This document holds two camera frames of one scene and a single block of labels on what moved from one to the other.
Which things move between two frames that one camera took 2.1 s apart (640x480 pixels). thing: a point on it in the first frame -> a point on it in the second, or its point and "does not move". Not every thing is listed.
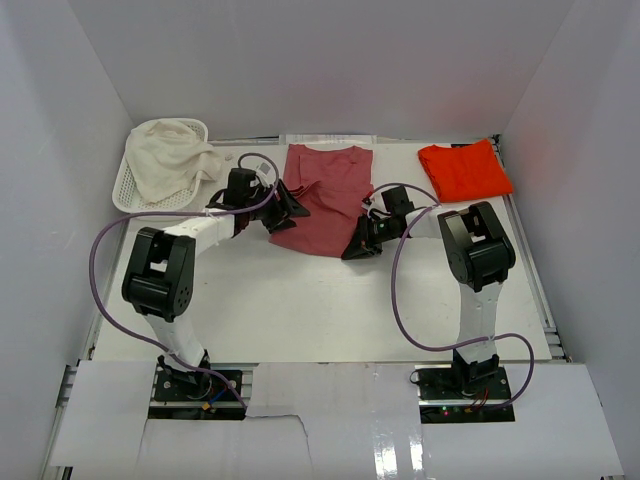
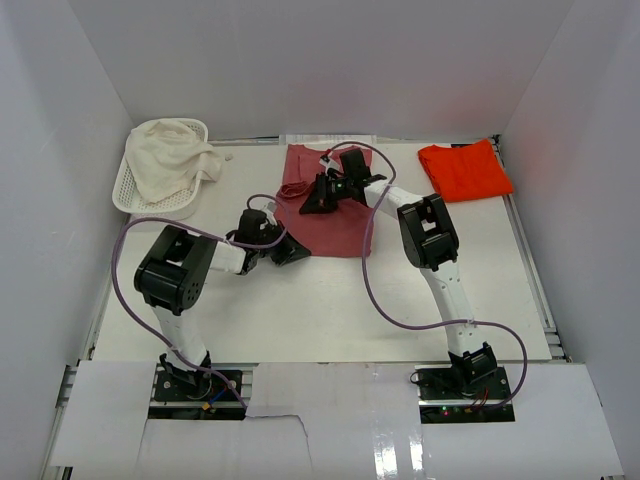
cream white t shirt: [166, 158] does not move
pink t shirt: [334, 188] does not move
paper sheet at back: [329, 139] does not move
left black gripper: [281, 209] -> [290, 251]
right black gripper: [358, 248] -> [319, 200]
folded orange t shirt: [466, 172] does not move
